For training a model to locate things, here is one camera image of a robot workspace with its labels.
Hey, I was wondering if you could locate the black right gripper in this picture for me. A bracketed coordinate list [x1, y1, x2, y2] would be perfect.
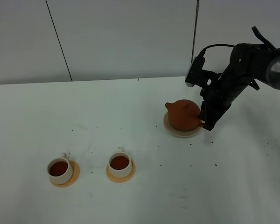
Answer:
[199, 63, 252, 130]

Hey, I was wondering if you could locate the brown clay teapot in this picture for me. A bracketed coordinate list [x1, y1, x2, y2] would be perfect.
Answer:
[165, 99, 204, 131]

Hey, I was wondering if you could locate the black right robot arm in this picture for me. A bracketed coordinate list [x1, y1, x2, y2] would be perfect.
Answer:
[194, 26, 280, 131]

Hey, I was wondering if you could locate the beige round teapot coaster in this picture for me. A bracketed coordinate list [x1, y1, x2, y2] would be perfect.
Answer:
[163, 113, 202, 138]

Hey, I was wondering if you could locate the right white teacup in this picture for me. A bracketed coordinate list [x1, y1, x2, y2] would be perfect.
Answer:
[107, 151, 133, 178]

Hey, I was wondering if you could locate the white teacup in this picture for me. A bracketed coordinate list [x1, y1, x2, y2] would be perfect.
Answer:
[47, 153, 73, 185]
[107, 151, 133, 178]

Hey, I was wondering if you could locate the right orange saucer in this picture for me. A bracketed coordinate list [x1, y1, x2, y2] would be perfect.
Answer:
[105, 160, 136, 183]

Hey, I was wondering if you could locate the orange saucer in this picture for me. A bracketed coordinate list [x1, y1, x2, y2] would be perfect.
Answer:
[105, 160, 136, 183]
[50, 160, 80, 188]

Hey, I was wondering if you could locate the left orange saucer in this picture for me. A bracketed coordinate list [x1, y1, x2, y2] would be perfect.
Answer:
[50, 160, 80, 188]

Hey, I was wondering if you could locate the left white teacup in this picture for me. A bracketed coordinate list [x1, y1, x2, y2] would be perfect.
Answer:
[47, 153, 73, 185]

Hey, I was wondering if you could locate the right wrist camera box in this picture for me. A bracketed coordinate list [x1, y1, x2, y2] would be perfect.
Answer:
[184, 56, 222, 88]

